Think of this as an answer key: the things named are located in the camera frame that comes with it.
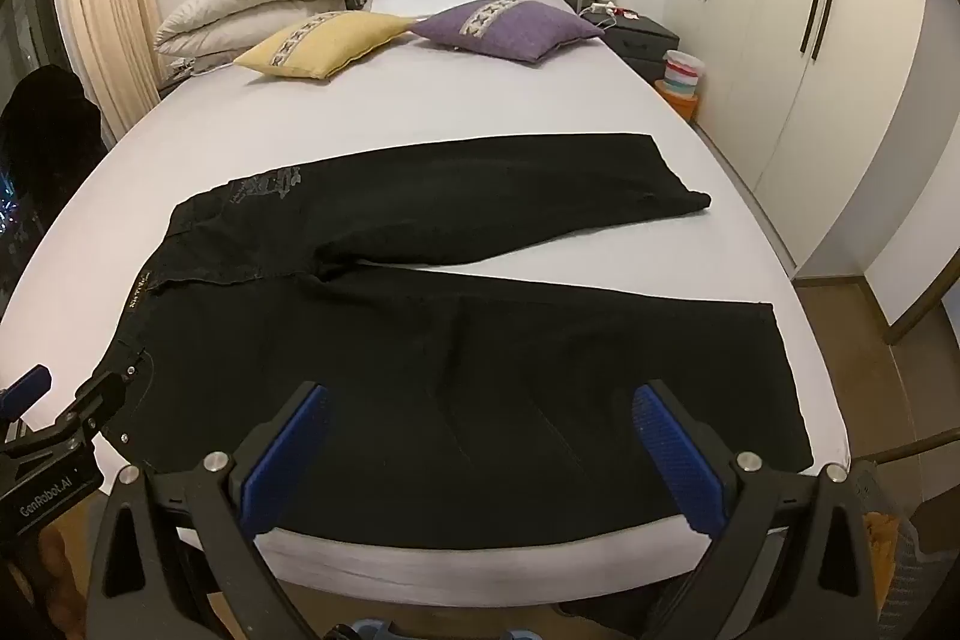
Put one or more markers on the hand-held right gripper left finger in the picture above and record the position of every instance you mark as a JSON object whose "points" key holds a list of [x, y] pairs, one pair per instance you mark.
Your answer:
{"points": [[289, 460]]}

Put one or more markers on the thin curved metal rod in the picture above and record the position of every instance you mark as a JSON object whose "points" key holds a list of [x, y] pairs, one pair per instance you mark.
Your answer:
{"points": [[915, 443]]}

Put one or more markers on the orange container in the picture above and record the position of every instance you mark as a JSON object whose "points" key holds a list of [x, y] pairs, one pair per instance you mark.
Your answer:
{"points": [[679, 108]]}

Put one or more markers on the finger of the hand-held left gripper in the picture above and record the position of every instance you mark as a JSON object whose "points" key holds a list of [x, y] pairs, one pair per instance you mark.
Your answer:
{"points": [[97, 404], [26, 389]]}

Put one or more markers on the black pants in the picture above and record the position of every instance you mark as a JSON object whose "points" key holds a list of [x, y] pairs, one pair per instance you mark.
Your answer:
{"points": [[450, 347]]}

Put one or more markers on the striped white bucket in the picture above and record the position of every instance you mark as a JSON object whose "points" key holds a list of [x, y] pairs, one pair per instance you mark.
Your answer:
{"points": [[684, 70]]}

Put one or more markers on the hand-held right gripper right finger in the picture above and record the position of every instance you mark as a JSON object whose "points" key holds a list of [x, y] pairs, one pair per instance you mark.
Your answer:
{"points": [[675, 452]]}

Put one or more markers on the beige curtain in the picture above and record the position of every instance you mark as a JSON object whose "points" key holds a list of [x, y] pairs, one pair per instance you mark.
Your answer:
{"points": [[105, 10]]}

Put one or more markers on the wooden door frame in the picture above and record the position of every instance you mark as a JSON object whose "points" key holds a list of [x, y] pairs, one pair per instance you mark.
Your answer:
{"points": [[922, 302]]}

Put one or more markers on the white wardrobe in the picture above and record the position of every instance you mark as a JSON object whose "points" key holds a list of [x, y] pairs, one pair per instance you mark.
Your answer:
{"points": [[750, 85]]}

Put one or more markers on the yellow cushion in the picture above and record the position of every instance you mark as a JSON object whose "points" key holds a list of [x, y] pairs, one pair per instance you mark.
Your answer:
{"points": [[322, 44]]}

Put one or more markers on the dark grey nightstand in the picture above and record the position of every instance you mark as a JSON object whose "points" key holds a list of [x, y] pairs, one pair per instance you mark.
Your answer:
{"points": [[637, 40]]}

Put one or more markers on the bed with grey headboard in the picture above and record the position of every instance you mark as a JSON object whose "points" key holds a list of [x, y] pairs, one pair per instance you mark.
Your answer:
{"points": [[525, 100]]}

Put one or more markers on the dark glass window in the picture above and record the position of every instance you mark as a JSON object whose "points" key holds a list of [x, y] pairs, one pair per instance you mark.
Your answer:
{"points": [[22, 33]]}

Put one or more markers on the grey mesh chair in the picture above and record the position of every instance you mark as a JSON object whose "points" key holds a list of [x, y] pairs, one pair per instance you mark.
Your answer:
{"points": [[922, 550]]}

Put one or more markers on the purple cushion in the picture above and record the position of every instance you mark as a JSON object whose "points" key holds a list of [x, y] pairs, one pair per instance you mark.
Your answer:
{"points": [[517, 36]]}

